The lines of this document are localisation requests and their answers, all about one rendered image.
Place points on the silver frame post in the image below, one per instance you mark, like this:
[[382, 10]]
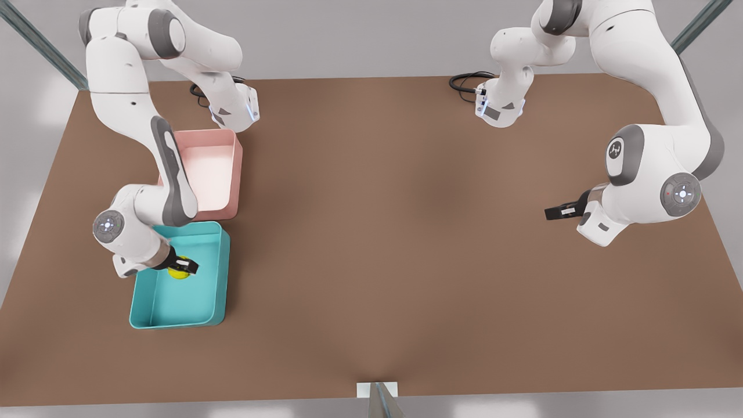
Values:
[[380, 400], [699, 23], [43, 43]]

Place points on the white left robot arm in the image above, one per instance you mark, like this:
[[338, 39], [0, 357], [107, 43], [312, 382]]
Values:
[[650, 87]]

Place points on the yellow-green ball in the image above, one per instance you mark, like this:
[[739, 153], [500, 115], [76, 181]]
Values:
[[179, 271]]

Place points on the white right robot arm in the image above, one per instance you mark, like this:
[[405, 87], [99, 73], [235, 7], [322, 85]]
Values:
[[122, 87]]

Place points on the pink rectangular bin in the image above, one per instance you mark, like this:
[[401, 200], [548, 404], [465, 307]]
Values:
[[215, 174]]

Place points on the teal rectangular bin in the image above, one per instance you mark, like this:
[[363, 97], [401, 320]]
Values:
[[191, 290]]

